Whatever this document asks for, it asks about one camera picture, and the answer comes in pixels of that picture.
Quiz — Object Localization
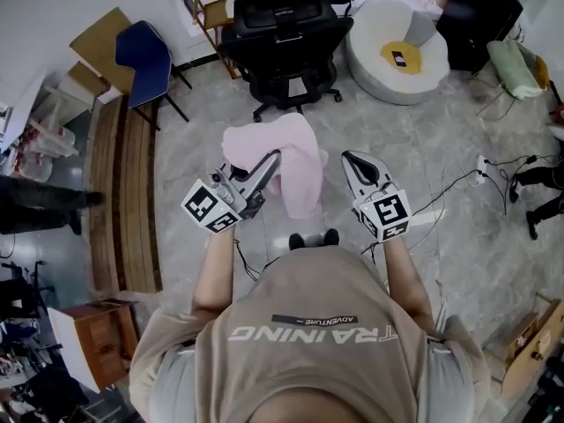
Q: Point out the white board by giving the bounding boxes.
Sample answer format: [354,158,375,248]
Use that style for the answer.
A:
[45,306,103,395]

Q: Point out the large cardboard sheet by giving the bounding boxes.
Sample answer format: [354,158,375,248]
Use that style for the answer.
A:
[69,6,134,97]

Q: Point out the pale green folded blanket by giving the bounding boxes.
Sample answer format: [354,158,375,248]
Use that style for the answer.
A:
[486,39,545,101]

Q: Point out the long black cable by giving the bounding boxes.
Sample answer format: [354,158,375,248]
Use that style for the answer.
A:
[360,170,480,263]

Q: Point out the white egg-shaped beanbag seat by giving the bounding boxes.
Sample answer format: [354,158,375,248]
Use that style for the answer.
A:
[344,0,452,107]

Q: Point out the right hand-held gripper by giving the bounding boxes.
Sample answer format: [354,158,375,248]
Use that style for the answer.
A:
[340,150,414,243]

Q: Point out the black cable bundle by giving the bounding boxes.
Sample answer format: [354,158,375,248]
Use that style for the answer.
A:
[483,153,553,216]

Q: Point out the open cardboard box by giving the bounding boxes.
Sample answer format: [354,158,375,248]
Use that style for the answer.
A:
[501,299,564,401]

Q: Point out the blue plastic chair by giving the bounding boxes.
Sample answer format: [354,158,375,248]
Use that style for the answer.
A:
[115,19,194,132]

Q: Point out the flat cardboard box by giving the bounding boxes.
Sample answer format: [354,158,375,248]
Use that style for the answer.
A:
[67,61,112,101]

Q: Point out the pink clothes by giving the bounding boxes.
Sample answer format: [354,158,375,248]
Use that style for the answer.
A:
[220,114,332,221]

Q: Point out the orange bag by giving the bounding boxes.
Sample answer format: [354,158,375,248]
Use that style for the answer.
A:
[532,55,552,90]

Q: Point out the black metal stand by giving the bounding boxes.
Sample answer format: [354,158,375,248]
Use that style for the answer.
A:
[0,259,56,322]

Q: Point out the clear plastic bags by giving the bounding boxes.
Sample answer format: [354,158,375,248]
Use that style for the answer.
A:
[7,120,79,183]

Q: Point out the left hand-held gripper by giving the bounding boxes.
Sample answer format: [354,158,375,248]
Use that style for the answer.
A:
[181,151,283,235]

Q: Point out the white power strip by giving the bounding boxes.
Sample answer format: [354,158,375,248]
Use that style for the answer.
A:
[475,153,490,187]

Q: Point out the wooden rack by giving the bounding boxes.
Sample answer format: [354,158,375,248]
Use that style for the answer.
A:
[191,0,249,81]

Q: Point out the person's beige shirt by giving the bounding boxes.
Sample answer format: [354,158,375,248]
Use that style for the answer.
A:
[129,244,493,423]

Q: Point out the black office chair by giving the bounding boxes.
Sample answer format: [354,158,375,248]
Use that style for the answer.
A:
[218,0,356,124]

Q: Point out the grey cushion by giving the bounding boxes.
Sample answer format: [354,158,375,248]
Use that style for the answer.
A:
[404,12,438,48]

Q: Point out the brown wooden cabinet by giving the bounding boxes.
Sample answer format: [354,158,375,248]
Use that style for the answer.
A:
[61,299,140,392]

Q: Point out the wooden slat panel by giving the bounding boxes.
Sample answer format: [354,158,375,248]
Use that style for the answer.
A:
[88,96,164,294]

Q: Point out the white wooden frame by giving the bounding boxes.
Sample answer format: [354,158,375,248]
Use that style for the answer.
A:
[26,83,96,159]

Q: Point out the person's left forearm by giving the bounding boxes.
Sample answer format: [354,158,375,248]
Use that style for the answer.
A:
[191,228,235,322]

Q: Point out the person's right forearm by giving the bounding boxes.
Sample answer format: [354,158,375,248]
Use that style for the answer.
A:
[382,235,435,330]

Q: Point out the black cabinet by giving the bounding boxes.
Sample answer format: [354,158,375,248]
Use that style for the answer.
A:
[435,0,525,75]

